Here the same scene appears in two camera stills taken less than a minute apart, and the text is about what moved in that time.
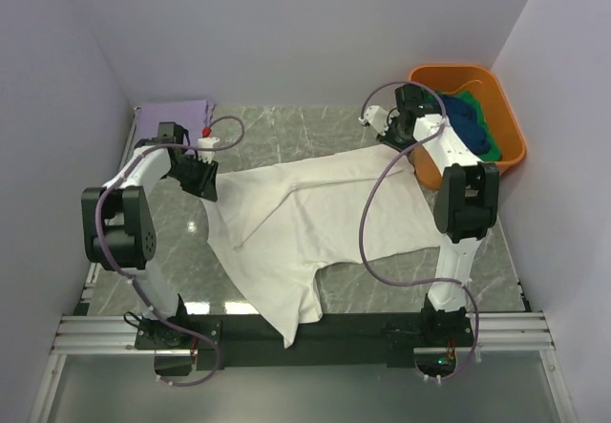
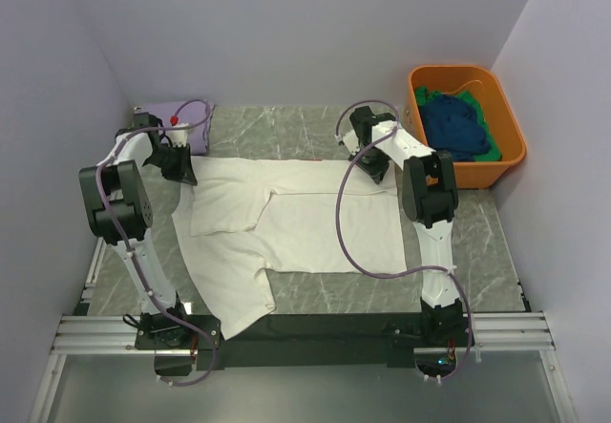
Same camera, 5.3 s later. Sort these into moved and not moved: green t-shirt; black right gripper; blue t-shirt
Moved: black right gripper
Not moved: green t-shirt; blue t-shirt
